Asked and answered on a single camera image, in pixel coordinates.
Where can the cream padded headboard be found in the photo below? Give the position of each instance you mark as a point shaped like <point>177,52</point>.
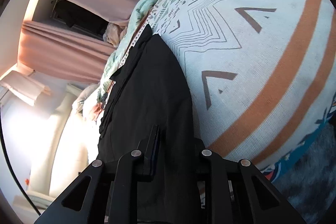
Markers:
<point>65,148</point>

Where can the dark window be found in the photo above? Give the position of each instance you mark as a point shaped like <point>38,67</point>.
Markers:
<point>78,14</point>

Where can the white pillow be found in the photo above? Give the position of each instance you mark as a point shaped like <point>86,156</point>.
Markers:
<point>84,98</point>

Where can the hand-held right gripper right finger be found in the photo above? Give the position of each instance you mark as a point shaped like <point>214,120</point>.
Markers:
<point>210,163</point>

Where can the white patterned blanket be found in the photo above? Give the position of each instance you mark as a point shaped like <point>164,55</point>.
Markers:
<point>249,56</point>

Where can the large black jacket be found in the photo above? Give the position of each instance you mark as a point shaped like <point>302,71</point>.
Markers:
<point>147,87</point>

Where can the mint green duvet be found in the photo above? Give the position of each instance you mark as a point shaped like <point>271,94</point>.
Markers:
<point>141,7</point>

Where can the beige plush toy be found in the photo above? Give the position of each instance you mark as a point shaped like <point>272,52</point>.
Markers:
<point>113,32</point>

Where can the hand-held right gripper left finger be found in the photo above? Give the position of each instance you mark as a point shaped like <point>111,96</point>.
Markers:
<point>155,153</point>

